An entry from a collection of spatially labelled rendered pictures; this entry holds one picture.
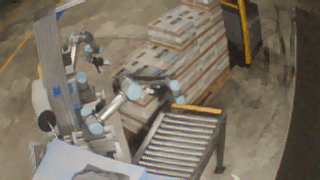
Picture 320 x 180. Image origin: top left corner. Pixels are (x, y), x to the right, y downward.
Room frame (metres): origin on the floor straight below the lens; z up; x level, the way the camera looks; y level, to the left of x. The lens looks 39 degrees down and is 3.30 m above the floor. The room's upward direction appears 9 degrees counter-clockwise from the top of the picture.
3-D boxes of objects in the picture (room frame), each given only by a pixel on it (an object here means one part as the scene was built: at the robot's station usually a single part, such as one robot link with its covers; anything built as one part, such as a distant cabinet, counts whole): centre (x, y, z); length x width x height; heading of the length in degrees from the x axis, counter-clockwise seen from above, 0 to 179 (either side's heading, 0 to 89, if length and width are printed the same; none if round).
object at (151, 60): (3.71, -0.12, 0.42); 1.17 x 0.39 x 0.83; 136
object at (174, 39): (3.80, -0.20, 0.95); 0.38 x 0.29 x 0.23; 48
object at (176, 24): (3.80, -0.21, 1.06); 0.37 x 0.29 x 0.01; 48
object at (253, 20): (4.81, -1.18, 0.40); 0.69 x 0.55 x 0.80; 46
